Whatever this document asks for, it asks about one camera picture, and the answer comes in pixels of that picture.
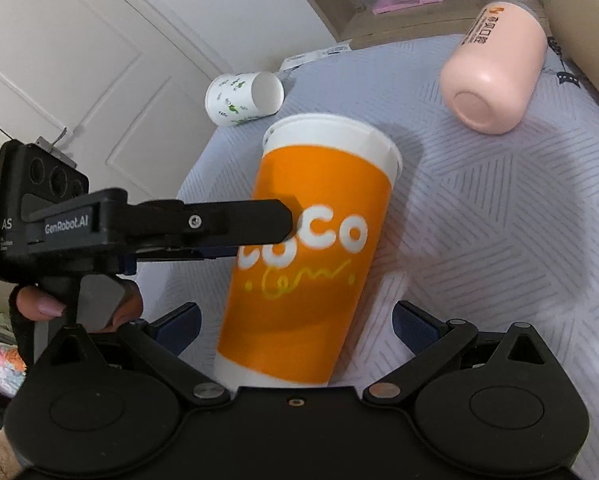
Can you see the white green-patterned paper cup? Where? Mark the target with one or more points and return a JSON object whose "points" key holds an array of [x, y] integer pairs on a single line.
{"points": [[232, 99]]}

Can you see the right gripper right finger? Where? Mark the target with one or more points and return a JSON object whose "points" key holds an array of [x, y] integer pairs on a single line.
{"points": [[437, 347]]}

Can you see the white door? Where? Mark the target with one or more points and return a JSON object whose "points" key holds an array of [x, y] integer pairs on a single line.
{"points": [[109, 84]]}

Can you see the white quilted table cloth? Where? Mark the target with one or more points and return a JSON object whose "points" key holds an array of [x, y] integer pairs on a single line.
{"points": [[491, 229]]}

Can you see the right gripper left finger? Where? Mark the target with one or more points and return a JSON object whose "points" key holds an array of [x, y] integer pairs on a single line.
{"points": [[158, 346]]}

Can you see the person's left hand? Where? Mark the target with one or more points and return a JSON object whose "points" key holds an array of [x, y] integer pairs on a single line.
{"points": [[40, 307]]}

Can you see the orange coco paper cup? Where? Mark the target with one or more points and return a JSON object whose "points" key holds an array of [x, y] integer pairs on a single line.
{"points": [[290, 305]]}

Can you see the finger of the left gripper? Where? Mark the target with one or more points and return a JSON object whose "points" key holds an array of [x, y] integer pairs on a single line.
{"points": [[185, 254], [172, 224]]}

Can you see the pink tumbler cup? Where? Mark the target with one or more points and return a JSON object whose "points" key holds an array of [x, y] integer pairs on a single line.
{"points": [[490, 77]]}

